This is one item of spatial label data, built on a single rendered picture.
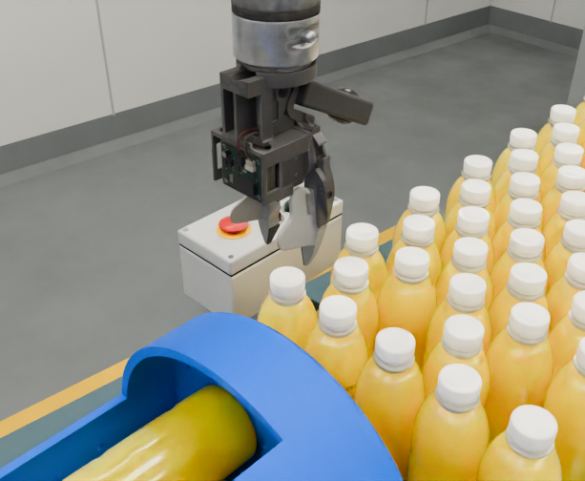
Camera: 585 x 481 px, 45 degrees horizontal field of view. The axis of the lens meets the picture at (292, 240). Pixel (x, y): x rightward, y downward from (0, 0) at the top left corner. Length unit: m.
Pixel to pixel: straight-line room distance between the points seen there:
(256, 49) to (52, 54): 2.89
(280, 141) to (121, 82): 3.04
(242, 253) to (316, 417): 0.39
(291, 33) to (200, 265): 0.37
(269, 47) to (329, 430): 0.31
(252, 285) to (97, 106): 2.82
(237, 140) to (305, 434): 0.27
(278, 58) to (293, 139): 0.08
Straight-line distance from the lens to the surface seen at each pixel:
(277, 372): 0.49
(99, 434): 0.66
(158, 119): 3.80
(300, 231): 0.69
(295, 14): 0.60
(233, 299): 0.86
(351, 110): 0.70
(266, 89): 0.62
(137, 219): 3.05
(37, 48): 3.44
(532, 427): 0.65
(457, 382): 0.68
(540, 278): 0.82
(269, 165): 0.62
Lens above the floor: 1.58
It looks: 34 degrees down
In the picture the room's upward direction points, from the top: straight up
